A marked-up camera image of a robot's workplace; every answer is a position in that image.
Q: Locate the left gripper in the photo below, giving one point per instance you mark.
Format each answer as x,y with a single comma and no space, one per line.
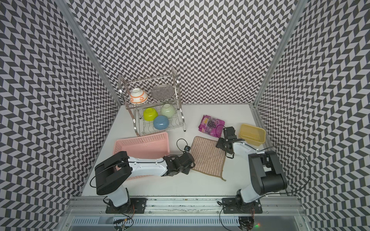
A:
187,170

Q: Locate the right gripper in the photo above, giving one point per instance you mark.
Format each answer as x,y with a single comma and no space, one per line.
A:
219,144

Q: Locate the striped brown dishcloth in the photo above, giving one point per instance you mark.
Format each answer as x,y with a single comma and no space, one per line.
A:
208,158

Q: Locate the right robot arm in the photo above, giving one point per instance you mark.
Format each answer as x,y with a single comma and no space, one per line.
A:
266,172

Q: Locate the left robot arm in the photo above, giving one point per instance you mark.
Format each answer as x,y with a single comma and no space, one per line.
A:
111,174

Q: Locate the purple snack bag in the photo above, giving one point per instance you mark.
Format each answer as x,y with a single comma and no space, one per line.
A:
211,126

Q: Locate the yellow plastic tray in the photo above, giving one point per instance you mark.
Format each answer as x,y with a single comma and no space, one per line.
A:
252,135

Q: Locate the pink plastic basket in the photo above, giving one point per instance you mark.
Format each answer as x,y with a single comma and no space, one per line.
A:
146,154

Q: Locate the blue bowl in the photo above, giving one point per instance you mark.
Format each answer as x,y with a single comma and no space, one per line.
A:
161,122

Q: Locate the pale green bowl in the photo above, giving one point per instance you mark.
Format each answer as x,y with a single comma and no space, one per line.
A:
168,110

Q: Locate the lime green bowl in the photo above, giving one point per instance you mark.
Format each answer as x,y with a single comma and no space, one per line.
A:
150,114

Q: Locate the metal dish rack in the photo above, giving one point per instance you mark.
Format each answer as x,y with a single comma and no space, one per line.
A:
136,111

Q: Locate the grey patterned plate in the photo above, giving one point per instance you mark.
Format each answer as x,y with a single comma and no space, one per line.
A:
162,92

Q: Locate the white orange patterned bowl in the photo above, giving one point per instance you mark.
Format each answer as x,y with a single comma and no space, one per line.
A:
138,96

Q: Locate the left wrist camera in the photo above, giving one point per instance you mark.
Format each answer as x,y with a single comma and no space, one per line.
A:
187,148

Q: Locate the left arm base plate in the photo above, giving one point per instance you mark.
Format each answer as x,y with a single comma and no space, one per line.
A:
135,205

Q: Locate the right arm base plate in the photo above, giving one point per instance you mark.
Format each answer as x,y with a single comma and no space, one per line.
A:
234,206

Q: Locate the aluminium front rail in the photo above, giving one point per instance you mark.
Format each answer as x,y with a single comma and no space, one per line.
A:
188,206

